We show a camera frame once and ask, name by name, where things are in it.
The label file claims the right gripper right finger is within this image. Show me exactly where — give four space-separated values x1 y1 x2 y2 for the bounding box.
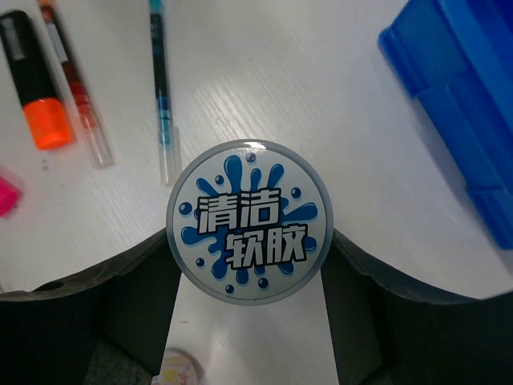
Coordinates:
321 232 512 384

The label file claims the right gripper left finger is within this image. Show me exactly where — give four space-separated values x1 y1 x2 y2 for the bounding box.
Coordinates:
1 231 180 384

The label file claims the pink capped bottle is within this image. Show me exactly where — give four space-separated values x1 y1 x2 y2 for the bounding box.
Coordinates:
151 348 202 385

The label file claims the pink highlighter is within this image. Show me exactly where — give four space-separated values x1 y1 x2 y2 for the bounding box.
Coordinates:
1 167 24 218

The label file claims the blue cleaning gel jar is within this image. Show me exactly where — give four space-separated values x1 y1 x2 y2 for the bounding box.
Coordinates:
166 140 333 306

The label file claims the red pen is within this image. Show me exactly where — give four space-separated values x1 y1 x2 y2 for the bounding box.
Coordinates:
38 1 115 169

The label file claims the blue pen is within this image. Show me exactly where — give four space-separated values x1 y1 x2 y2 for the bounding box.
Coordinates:
148 1 181 185

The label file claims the orange highlighter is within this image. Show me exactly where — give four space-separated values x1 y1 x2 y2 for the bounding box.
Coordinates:
1 10 73 151

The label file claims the blue compartment tray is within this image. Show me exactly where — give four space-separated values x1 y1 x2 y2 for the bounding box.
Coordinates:
378 0 512 249

